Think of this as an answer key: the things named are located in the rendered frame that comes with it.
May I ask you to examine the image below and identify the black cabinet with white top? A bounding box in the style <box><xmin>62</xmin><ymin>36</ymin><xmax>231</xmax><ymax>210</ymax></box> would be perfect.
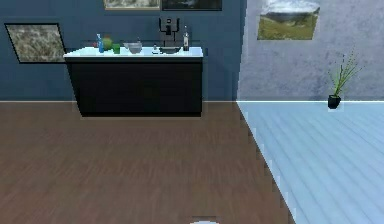
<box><xmin>63</xmin><ymin>45</ymin><xmax>204</xmax><ymax>118</ymax></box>

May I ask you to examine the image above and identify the black pan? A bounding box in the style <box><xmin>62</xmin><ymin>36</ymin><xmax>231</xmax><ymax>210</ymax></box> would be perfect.
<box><xmin>158</xmin><ymin>46</ymin><xmax>183</xmax><ymax>55</ymax></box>

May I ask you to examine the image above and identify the dark glass bottle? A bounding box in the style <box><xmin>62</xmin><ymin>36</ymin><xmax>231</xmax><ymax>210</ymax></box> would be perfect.
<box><xmin>182</xmin><ymin>25</ymin><xmax>191</xmax><ymax>52</ymax></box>

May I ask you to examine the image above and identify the black coffee machine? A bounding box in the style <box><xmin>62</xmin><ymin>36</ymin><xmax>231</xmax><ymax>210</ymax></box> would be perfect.
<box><xmin>158</xmin><ymin>17</ymin><xmax>181</xmax><ymax>48</ymax></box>

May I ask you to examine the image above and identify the grey bowl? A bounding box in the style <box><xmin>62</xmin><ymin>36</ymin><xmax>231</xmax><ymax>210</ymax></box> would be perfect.
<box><xmin>122</xmin><ymin>41</ymin><xmax>144</xmax><ymax>55</ymax></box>

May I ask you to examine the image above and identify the dark framed picture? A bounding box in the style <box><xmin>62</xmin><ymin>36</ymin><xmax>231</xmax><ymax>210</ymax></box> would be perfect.
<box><xmin>161</xmin><ymin>0</ymin><xmax>223</xmax><ymax>12</ymax></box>

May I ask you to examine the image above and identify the green round lettuce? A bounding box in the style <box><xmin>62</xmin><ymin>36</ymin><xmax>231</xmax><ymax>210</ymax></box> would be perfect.
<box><xmin>102</xmin><ymin>36</ymin><xmax>114</xmax><ymax>52</ymax></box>

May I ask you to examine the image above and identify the blue spray bottle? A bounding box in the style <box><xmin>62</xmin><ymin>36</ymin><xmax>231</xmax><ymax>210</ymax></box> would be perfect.
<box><xmin>96</xmin><ymin>33</ymin><xmax>105</xmax><ymax>54</ymax></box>

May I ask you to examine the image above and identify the gold framed picture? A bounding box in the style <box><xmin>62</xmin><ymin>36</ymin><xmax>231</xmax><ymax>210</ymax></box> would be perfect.
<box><xmin>102</xmin><ymin>0</ymin><xmax>161</xmax><ymax>11</ymax></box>

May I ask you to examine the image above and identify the green landscape picture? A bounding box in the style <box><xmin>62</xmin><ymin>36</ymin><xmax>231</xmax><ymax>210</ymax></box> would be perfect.
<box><xmin>256</xmin><ymin>0</ymin><xmax>321</xmax><ymax>41</ymax></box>

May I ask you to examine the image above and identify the house plant in black pot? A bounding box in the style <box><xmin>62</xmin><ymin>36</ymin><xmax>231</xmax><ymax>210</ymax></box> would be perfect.
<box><xmin>326</xmin><ymin>46</ymin><xmax>364</xmax><ymax>110</ymax></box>

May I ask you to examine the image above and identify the black framed grey picture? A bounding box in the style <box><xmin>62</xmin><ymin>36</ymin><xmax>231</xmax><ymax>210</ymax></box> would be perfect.
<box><xmin>4</xmin><ymin>22</ymin><xmax>67</xmax><ymax>64</ymax></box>

